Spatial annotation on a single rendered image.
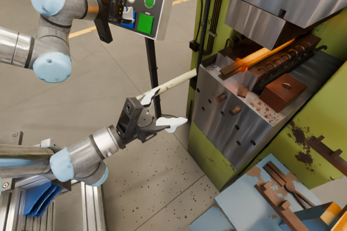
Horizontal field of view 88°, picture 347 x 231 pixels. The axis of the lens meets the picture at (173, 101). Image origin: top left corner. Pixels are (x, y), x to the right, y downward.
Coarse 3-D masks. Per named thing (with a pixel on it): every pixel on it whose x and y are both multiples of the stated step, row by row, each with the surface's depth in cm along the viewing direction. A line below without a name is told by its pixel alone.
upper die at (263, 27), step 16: (240, 0) 56; (240, 16) 58; (256, 16) 54; (272, 16) 50; (240, 32) 61; (256, 32) 56; (272, 32) 52; (288, 32) 53; (304, 32) 61; (272, 48) 54
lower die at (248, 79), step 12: (312, 36) 79; (228, 48) 76; (240, 48) 74; (252, 48) 74; (288, 48) 74; (300, 48) 74; (312, 48) 80; (216, 60) 77; (228, 60) 72; (264, 60) 69; (276, 60) 69; (240, 72) 69; (252, 72) 65; (264, 72) 65; (252, 84) 67
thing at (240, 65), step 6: (288, 42) 75; (264, 48) 71; (276, 48) 72; (252, 54) 69; (258, 54) 69; (264, 54) 69; (240, 60) 66; (246, 60) 66; (252, 60) 66; (228, 66) 64; (234, 66) 64; (240, 66) 64; (246, 66) 64; (222, 72) 62; (228, 72) 62; (234, 72) 65; (222, 78) 63
